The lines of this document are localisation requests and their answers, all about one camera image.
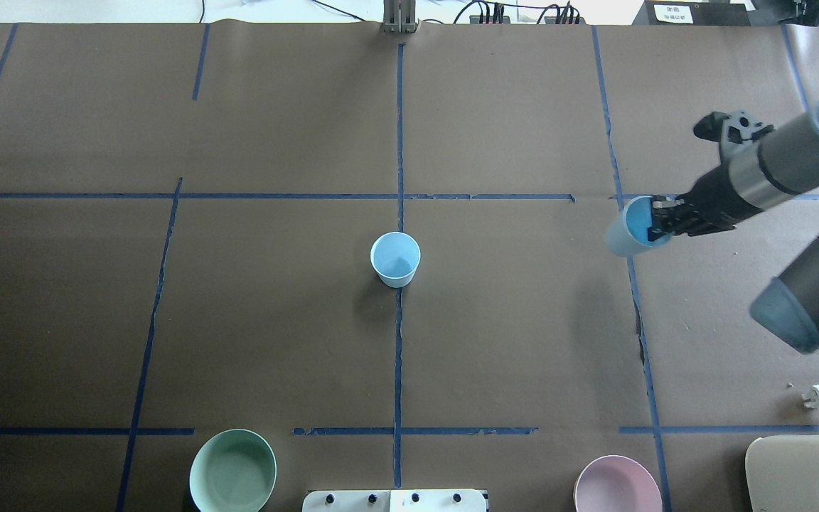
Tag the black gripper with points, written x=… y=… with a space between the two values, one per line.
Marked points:
x=712 y=197

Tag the light blue cup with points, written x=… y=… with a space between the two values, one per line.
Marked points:
x=628 y=234
x=395 y=258

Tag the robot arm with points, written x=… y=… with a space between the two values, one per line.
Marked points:
x=787 y=305

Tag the black box with label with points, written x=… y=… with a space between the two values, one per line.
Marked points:
x=693 y=13

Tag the black power strip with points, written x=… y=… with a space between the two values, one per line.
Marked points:
x=551 y=17

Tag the pink bowl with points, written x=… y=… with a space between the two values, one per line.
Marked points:
x=616 y=483

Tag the cream toaster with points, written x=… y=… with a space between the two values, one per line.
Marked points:
x=782 y=473

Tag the green bowl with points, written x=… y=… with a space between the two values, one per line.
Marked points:
x=236 y=470

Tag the grey aluminium camera post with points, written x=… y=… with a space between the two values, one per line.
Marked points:
x=399 y=16

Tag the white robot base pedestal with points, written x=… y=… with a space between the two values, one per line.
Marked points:
x=397 y=500

